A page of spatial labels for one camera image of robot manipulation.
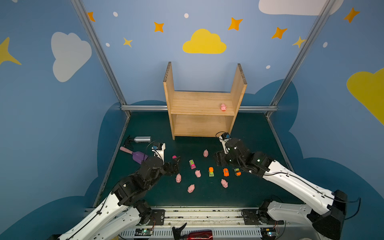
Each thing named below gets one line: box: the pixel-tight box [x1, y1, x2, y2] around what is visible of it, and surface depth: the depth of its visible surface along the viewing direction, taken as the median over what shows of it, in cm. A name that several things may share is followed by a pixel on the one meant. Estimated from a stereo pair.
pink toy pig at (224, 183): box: [220, 178, 229, 188], surface depth 86 cm
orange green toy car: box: [208, 166, 215, 177], surface depth 90 cm
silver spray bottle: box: [130, 136, 152, 143], surface depth 103 cm
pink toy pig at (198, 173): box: [195, 170, 202, 178], surface depth 90 cm
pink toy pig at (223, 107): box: [220, 103, 227, 112], surface depth 86 cm
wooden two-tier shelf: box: [163, 61, 248, 140], surface depth 93 cm
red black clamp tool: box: [172, 222, 213, 240], surface depth 69 cm
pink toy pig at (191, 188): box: [187, 184, 195, 193], surface depth 84 cm
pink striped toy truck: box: [189, 159, 197, 170], surface depth 93 cm
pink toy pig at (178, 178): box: [175, 173, 182, 184], surface depth 88 cm
